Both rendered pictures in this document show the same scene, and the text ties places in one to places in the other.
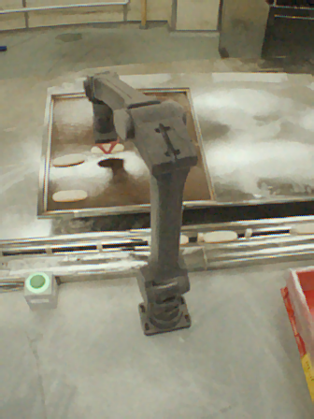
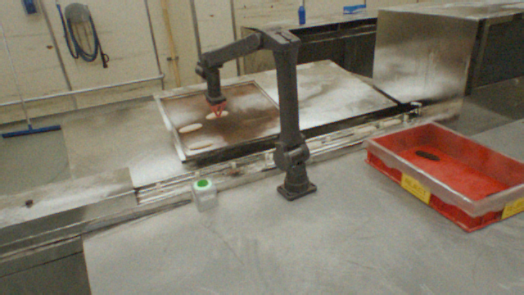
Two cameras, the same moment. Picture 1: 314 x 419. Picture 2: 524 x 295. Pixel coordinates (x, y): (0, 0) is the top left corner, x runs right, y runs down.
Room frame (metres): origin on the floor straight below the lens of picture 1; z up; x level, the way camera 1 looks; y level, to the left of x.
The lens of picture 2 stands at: (-0.53, 0.31, 1.52)
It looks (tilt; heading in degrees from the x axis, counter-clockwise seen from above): 27 degrees down; 347
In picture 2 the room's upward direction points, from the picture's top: 4 degrees counter-clockwise
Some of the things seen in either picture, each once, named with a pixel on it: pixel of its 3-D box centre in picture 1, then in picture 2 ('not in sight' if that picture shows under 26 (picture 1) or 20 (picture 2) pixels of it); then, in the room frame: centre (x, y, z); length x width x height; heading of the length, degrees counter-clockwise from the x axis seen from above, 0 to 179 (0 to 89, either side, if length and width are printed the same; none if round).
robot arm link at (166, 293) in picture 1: (160, 286); (290, 159); (0.46, 0.00, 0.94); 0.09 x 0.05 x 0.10; 24
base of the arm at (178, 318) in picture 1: (164, 309); (296, 180); (0.44, -0.02, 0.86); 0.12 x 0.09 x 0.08; 105
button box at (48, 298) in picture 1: (42, 293); (205, 197); (0.47, 0.30, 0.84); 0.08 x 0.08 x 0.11; 9
